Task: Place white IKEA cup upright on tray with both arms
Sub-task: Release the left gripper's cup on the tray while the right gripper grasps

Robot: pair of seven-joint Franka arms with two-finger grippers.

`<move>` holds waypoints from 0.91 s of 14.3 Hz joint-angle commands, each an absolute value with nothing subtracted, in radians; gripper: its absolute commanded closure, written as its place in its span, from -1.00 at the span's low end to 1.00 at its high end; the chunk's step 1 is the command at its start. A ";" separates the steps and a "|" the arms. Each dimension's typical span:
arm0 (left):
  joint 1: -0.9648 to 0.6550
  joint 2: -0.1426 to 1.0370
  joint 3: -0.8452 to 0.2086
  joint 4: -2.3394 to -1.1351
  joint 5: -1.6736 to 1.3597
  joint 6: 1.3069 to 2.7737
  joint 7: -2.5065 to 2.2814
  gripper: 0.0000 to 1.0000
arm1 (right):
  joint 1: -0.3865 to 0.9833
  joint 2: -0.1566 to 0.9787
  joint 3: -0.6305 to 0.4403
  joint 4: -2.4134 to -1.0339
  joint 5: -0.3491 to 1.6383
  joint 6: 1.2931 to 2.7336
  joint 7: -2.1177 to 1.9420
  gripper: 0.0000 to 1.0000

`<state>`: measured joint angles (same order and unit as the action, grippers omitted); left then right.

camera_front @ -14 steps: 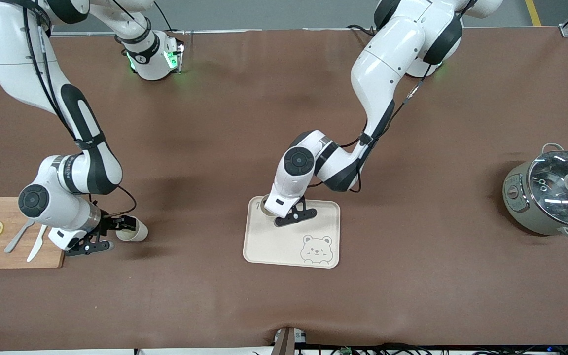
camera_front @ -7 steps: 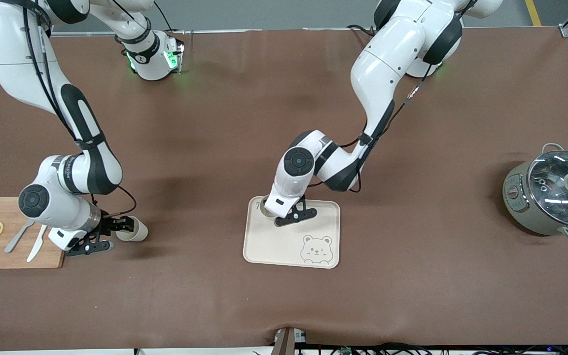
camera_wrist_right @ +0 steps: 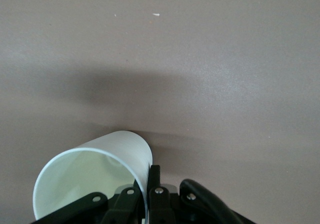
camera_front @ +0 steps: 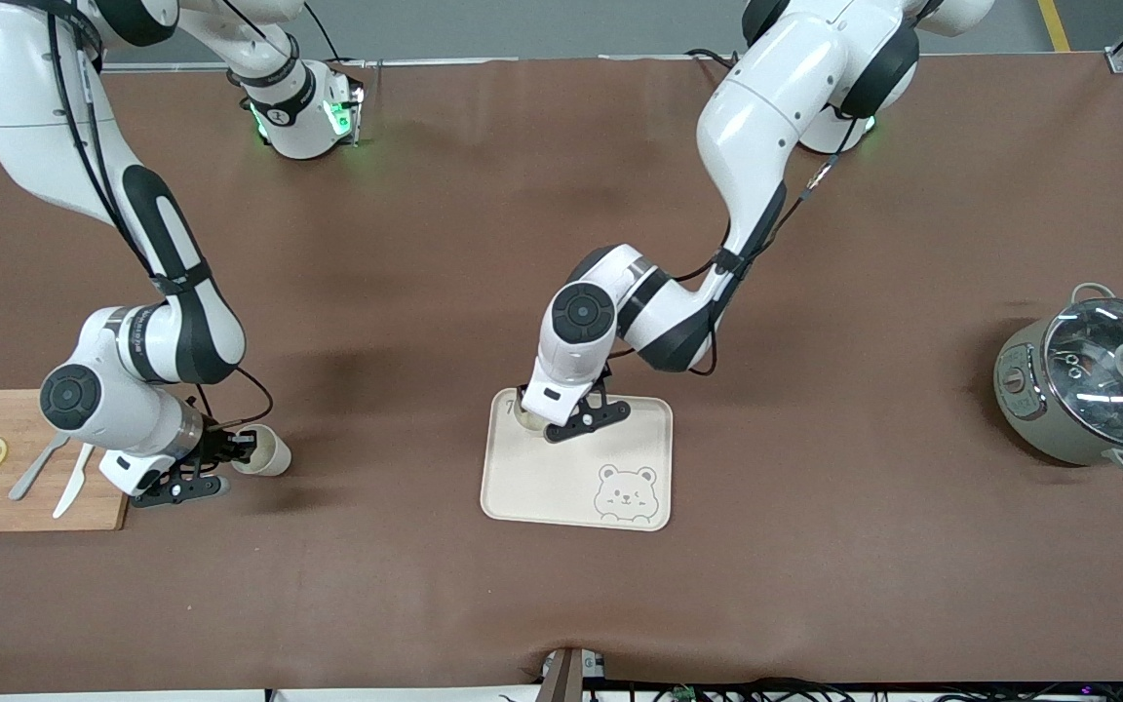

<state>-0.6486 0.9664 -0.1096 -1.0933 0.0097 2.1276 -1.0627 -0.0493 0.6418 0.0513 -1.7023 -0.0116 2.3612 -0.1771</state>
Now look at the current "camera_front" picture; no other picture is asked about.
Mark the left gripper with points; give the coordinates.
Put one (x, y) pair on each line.
(521, 389)

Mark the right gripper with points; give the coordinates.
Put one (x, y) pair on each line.
(217, 447)

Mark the white plastic cup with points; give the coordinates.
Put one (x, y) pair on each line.
(271, 453)
(528, 417)

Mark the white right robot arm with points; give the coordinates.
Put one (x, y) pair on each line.
(25, 107)

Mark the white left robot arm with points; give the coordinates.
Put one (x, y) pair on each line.
(766, 107)

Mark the cream tray with bear print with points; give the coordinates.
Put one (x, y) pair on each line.
(542, 487)

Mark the white plastic knife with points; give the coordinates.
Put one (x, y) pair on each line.
(69, 492)

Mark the brown table cover mat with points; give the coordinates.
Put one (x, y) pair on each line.
(376, 292)

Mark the grey plastic knife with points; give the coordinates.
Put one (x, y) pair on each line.
(30, 478)

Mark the grey electric cooking pot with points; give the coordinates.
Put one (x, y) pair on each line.
(1020, 414)

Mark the glass pot lid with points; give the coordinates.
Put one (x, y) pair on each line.
(1103, 385)

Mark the small metal table bracket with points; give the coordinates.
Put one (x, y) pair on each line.
(571, 678)

